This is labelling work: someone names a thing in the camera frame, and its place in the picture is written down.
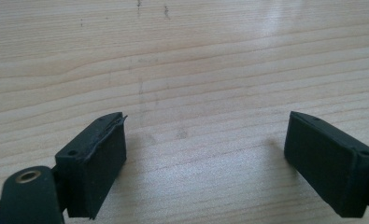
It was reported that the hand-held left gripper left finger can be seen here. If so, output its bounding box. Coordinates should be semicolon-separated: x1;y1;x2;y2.
54;111;129;220

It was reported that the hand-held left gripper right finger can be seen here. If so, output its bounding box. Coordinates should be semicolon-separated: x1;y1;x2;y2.
283;110;369;218

